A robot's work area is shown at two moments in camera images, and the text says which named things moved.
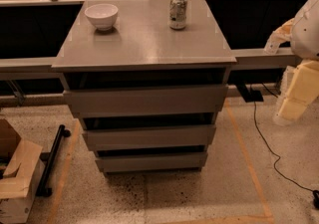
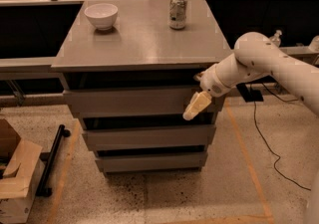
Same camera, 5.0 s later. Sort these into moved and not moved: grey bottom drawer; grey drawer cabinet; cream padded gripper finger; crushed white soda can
Moved: cream padded gripper finger
Not moved: grey drawer cabinet; grey bottom drawer; crushed white soda can
